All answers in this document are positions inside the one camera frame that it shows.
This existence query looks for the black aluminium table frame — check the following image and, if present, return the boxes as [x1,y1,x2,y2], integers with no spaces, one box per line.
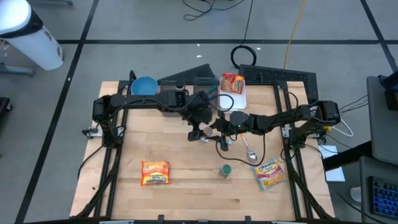
[71,70,336,220]

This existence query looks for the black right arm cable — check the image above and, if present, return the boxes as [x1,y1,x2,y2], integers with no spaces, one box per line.
[215,132,267,166]

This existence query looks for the grey stand base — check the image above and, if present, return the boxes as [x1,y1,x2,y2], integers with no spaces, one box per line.
[0,62,35,77]

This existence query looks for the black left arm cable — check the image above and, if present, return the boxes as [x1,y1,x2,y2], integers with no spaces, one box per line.
[186,93,235,113]

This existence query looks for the yellow floor cable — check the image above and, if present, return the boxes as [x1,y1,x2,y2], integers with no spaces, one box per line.
[283,0,307,70]

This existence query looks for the black desk device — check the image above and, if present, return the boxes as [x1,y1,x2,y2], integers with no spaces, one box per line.
[377,74,398,112]

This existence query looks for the white plastic bin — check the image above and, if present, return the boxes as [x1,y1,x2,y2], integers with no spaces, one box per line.
[218,77,248,111]

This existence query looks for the blue ramen packet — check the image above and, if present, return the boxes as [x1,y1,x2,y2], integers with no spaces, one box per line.
[250,156,289,192]

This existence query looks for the coiled black floor cable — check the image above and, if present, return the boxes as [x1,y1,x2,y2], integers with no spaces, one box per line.
[230,0,258,70]

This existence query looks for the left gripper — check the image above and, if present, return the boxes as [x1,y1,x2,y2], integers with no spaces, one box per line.
[185,105,216,143]

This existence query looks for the black chair base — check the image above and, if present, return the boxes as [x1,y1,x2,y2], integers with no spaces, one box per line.
[0,96,13,113]

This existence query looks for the white cable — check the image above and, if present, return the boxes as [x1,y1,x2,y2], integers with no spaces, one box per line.
[338,118,354,138]

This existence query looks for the loose black floor cable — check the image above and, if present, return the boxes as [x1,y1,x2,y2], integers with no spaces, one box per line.
[182,0,249,21]

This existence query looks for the black perforated panel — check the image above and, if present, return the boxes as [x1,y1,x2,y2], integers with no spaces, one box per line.
[238,64,320,103]

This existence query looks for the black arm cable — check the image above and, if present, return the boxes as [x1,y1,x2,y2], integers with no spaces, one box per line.
[186,93,235,113]
[215,132,267,166]

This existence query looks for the green lid spice jar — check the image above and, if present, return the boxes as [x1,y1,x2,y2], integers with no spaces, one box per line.
[218,164,233,179]

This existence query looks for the white trash can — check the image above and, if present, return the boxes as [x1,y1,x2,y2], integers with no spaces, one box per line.
[0,0,65,72]

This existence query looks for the blue bowl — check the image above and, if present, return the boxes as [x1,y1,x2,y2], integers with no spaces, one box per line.
[131,76,159,96]

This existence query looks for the white computer mouse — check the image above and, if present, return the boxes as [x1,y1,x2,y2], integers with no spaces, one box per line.
[349,186,363,203]

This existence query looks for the backlit keyboard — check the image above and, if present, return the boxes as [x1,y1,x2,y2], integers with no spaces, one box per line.
[368,175,398,220]

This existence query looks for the orange handle spoon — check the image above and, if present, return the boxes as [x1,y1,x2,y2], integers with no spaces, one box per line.
[241,133,258,163]

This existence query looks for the red beef ramen packet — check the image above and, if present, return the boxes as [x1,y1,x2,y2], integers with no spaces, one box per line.
[220,72,246,95]

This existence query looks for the orange chicken ramen packet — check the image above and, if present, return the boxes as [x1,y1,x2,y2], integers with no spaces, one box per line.
[140,160,172,187]

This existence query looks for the black triangular panel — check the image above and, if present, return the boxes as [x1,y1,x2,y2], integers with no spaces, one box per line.
[157,63,218,85]

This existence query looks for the grey keyboard desk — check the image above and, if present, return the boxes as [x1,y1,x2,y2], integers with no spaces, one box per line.
[359,155,398,224]

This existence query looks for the white paper sheet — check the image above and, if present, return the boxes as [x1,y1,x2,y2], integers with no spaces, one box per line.
[317,144,346,183]

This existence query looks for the black desk leg bar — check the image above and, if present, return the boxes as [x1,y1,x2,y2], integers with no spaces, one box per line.
[323,141,374,172]

